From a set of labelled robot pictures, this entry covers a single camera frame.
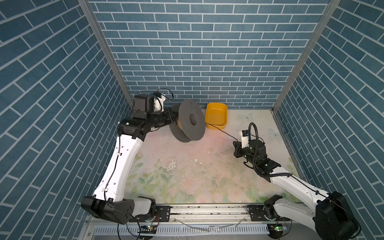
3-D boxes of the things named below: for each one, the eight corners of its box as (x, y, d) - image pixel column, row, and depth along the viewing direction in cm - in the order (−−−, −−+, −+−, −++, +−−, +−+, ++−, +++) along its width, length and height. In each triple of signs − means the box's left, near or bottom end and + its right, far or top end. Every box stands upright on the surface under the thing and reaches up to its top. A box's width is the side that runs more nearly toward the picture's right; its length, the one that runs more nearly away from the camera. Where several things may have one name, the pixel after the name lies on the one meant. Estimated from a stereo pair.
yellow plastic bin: (205, 129, 110) (205, 124, 105) (204, 107, 125) (205, 102, 120) (228, 129, 110) (230, 124, 105) (225, 107, 125) (226, 102, 121)
